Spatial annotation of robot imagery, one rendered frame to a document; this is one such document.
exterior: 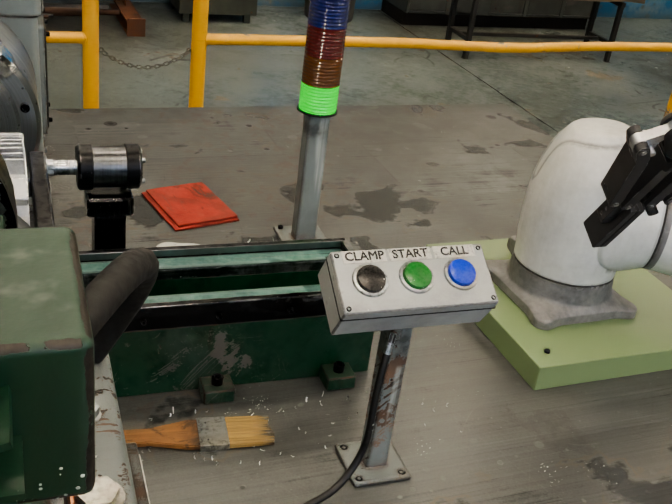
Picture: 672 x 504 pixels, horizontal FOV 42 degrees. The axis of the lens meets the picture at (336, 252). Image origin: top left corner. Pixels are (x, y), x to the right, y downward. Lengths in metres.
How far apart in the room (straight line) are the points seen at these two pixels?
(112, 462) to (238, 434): 0.57
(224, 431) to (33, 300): 0.73
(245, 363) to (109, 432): 0.62
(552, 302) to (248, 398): 0.47
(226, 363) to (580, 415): 0.47
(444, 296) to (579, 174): 0.42
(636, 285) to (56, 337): 1.25
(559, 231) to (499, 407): 0.27
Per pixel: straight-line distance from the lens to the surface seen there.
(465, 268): 0.91
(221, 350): 1.11
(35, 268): 0.36
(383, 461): 1.04
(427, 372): 1.22
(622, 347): 1.32
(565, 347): 1.28
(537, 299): 1.33
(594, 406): 1.25
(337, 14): 1.33
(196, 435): 1.06
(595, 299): 1.35
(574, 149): 1.26
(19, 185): 0.97
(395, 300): 0.87
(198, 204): 1.56
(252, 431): 1.07
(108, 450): 0.51
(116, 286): 0.42
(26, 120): 1.24
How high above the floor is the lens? 1.50
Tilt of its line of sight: 28 degrees down
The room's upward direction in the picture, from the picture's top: 8 degrees clockwise
